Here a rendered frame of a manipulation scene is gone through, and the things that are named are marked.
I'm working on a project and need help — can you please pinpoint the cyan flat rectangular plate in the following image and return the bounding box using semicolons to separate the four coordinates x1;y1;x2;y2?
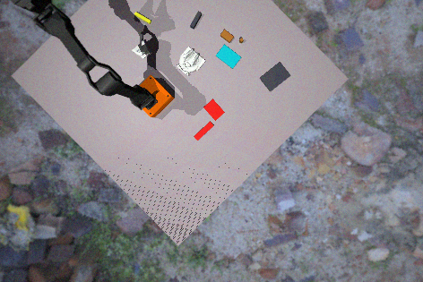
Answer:
216;45;241;69

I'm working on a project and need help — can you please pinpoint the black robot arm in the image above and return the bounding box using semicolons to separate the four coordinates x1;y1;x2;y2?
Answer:
11;0;158;110

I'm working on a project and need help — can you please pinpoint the white plate with two round holes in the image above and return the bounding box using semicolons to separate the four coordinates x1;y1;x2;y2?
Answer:
132;41;147;56

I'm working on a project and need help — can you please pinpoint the red flat bar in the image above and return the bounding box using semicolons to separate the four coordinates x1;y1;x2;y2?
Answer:
194;122;213;140

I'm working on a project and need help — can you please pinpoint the yellow flat bar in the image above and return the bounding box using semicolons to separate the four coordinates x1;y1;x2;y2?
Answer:
134;12;151;24

